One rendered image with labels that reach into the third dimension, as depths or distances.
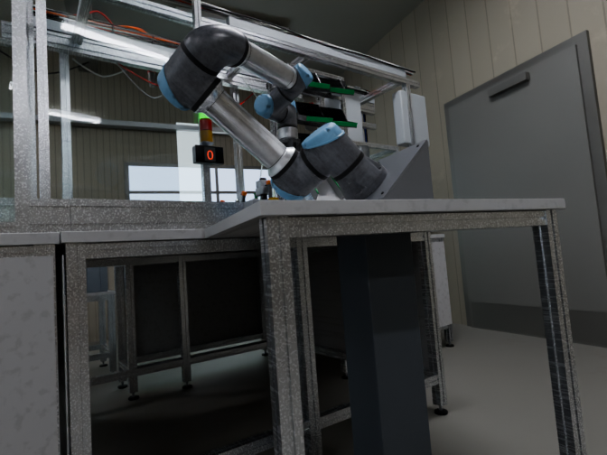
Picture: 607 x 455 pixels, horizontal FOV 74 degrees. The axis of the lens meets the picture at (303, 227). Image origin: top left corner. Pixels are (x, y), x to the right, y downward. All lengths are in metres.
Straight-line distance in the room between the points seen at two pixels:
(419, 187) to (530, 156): 2.54
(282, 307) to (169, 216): 0.65
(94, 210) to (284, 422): 0.80
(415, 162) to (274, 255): 0.55
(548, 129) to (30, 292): 3.34
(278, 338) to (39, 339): 0.65
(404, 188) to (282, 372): 0.59
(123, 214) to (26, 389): 0.50
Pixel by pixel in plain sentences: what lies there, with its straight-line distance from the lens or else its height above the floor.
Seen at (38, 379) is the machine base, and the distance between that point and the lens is 1.23.
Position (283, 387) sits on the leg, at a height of 0.51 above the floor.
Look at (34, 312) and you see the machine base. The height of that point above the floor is 0.66.
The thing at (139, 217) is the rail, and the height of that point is 0.91.
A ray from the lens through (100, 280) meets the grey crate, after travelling 3.32.
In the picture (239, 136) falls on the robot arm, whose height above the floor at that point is 1.10.
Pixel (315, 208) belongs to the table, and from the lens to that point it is 0.80.
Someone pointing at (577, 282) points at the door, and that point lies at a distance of 3.47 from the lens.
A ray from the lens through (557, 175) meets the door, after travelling 3.51.
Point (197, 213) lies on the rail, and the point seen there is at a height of 0.92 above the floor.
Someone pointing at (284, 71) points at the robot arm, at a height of 1.32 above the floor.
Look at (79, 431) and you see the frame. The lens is 1.27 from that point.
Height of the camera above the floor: 0.74
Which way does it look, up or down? 5 degrees up
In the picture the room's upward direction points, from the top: 4 degrees counter-clockwise
